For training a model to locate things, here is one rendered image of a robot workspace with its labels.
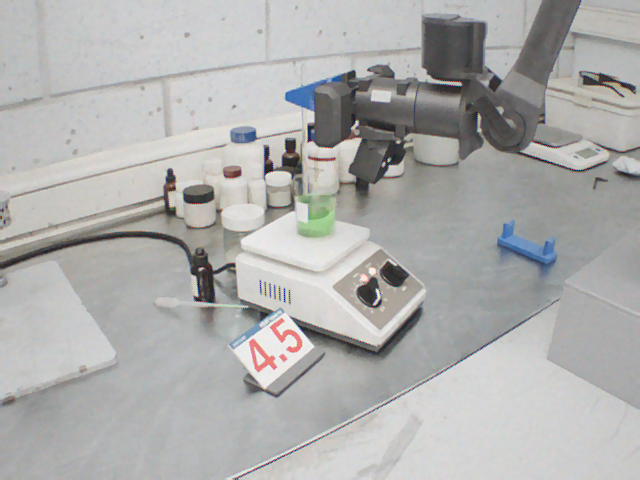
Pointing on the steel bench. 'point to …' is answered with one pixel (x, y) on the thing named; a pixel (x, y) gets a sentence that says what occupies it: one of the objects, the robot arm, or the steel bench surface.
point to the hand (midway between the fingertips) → (314, 97)
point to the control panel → (395, 296)
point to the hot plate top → (331, 249)
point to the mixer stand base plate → (46, 333)
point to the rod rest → (527, 245)
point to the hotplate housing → (316, 296)
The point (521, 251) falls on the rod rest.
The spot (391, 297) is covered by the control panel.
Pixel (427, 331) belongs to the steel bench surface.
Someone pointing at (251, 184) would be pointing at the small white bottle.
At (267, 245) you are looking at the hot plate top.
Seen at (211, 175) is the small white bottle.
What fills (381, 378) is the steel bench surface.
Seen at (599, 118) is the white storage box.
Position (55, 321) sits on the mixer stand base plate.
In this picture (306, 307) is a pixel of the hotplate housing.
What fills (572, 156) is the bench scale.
